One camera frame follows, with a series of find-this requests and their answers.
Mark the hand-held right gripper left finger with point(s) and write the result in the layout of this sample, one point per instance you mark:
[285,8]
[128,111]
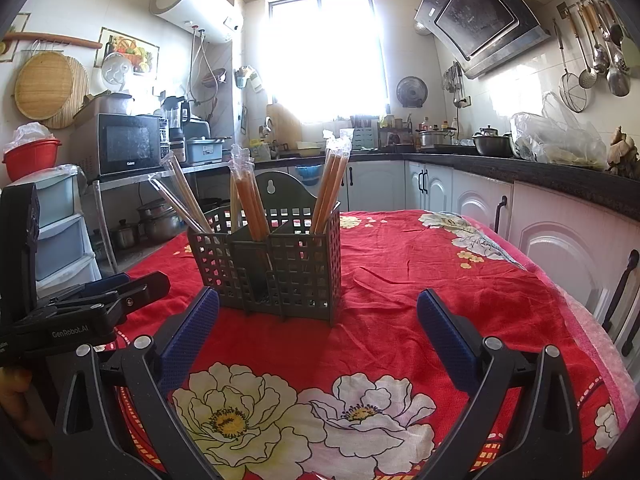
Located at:
[195,330]

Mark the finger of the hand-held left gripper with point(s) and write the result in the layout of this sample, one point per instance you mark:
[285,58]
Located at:
[107,284]
[145,292]

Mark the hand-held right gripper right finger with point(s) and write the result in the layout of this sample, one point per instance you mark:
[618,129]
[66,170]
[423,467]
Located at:
[450,340]

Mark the dark green plastic utensil basket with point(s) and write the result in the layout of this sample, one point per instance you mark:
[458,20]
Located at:
[295,270]

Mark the bunch of chopsticks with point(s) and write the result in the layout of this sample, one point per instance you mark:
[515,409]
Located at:
[247,205]

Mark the row of hanging kitchen utensils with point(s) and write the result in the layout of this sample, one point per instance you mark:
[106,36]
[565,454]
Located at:
[607,50]

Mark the person's left hand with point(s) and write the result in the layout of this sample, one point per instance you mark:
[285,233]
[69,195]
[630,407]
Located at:
[15,400]

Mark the plastic drawer unit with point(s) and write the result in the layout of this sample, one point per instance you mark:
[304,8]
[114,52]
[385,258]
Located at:
[60,240]

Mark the red floral tablecloth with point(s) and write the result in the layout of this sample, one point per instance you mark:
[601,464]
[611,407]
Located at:
[400,270]

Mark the metal shelf rack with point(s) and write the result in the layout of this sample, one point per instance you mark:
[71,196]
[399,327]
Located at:
[200,166]

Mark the white base cabinets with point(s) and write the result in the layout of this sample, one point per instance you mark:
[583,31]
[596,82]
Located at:
[550,240]

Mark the black microwave oven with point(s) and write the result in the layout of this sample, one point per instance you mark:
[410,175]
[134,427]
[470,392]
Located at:
[125,142]

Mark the red plastic basin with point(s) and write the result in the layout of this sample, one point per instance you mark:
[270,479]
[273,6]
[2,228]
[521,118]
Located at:
[30,160]

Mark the light blue plastic container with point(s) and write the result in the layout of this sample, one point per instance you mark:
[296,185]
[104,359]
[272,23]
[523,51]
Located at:
[202,150]

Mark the white plastic bag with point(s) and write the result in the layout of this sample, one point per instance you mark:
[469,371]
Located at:
[32,132]

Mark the cardboard box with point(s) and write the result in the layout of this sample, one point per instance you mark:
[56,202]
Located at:
[107,105]

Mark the black blender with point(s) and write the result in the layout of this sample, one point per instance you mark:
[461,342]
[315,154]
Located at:
[175,115]

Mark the blue plastic basin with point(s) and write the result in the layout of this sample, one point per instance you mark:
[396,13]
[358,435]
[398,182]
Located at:
[309,174]

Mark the black countertop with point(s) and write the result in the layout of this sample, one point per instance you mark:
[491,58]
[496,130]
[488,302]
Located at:
[560,175]

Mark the large steel cooking pot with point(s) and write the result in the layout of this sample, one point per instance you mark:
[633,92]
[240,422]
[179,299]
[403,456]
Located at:
[435,139]

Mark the woven bamboo tray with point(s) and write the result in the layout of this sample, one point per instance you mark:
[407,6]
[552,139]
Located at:
[42,85]

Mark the wooden cutting board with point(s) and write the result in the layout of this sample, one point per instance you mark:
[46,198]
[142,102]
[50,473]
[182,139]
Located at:
[284,122]

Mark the light blue knife holder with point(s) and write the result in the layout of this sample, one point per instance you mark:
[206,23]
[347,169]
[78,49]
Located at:
[361,137]

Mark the clear plastic bag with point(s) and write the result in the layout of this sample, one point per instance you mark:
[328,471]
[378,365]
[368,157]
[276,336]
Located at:
[555,140]

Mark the wooden rolling pin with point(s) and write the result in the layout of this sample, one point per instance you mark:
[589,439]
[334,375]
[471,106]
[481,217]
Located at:
[50,39]

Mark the ginger root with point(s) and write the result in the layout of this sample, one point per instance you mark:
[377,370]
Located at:
[625,155]

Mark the hanging small kitchen tools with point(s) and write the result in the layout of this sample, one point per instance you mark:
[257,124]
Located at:
[454,85]

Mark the white water heater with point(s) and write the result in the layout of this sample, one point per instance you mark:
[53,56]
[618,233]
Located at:
[195,5]

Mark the kitchen window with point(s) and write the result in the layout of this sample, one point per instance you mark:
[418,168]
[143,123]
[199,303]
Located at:
[325,55]

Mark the black range hood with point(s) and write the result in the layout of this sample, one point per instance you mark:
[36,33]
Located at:
[475,15]

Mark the fruit wall poster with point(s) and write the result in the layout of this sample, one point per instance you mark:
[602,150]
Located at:
[137,50]

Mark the small wall fan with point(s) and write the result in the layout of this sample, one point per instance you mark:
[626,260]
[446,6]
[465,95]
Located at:
[412,91]

